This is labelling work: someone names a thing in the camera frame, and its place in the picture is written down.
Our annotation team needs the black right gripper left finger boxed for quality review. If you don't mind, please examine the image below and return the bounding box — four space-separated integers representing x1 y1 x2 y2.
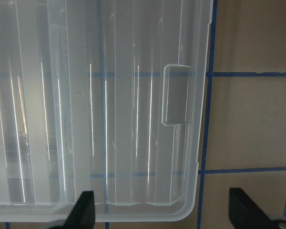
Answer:
54 191 95 229

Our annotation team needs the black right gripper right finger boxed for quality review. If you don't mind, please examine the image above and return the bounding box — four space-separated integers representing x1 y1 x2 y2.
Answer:
228 188 276 229

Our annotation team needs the clear plastic box lid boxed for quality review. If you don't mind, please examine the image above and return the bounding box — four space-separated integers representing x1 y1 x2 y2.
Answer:
0 0 213 222

